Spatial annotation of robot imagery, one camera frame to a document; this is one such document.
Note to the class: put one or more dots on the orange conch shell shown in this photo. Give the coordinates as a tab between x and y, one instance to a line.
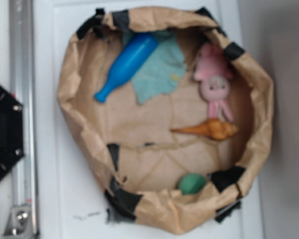
212	128

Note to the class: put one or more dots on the light teal cloth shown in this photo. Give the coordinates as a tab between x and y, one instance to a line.
162	71

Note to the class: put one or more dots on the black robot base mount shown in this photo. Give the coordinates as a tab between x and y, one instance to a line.
11	132

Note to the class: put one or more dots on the blue plastic bowling pin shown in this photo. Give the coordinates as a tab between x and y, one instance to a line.
132	57

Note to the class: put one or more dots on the pink plush bunny toy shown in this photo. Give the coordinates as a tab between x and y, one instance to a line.
213	72

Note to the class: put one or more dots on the metal corner bracket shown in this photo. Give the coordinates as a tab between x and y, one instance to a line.
20	224

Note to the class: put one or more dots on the green plastic egg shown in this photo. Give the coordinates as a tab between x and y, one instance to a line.
191	183

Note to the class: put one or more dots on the aluminium frame rail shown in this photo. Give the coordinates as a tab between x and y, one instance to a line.
24	174

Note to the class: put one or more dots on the brown paper bin with tape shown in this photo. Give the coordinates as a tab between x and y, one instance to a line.
135	158

